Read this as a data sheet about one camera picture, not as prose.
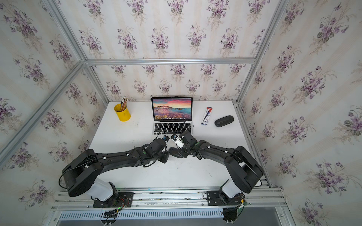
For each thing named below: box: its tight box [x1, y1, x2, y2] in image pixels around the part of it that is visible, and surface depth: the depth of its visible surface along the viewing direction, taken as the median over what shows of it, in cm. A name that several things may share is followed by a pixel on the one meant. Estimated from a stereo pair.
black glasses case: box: [213, 114, 235, 128], surface depth 106 cm
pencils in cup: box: [120, 96, 128, 112], surface depth 103 cm
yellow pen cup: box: [114, 103, 132, 122], surface depth 106 cm
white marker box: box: [200, 106, 214, 127], surface depth 110 cm
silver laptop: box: [150, 96, 194, 136], surface depth 103 cm
